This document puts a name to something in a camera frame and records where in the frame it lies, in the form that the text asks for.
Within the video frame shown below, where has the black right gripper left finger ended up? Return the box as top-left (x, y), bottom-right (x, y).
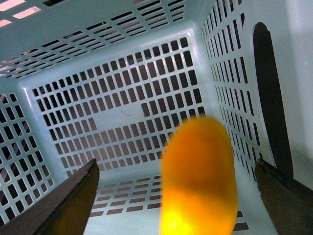
top-left (0, 159), bottom-right (99, 235)

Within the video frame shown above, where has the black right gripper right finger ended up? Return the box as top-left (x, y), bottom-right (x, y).
top-left (255, 160), bottom-right (313, 235)

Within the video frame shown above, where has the yellow mango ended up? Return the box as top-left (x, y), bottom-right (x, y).
top-left (160, 117), bottom-right (238, 235)

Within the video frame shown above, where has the light blue plastic basket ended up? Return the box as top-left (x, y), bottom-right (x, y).
top-left (0, 0), bottom-right (313, 235)

